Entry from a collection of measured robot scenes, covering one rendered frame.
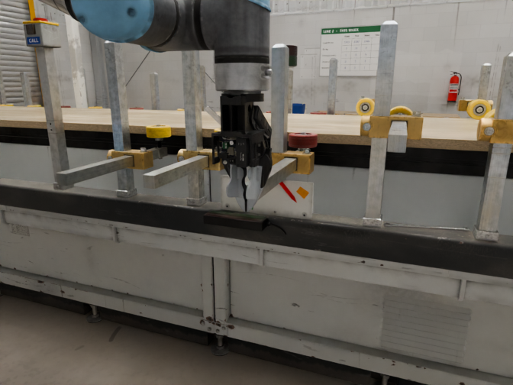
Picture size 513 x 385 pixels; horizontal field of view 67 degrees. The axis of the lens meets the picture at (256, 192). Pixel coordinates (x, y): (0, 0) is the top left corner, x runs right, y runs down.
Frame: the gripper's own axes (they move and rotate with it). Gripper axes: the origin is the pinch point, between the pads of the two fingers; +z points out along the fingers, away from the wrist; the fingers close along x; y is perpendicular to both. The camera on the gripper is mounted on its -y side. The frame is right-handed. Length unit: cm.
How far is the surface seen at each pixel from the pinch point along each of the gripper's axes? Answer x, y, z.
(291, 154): 0.2, -30.0, -4.3
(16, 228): -138, -56, 44
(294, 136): -1.6, -38.8, -7.7
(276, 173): 1.5, -13.0, -3.2
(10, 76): -758, -556, -36
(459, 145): 41, -50, -6
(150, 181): -24.5, -4.6, -1.1
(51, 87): -78, -31, -20
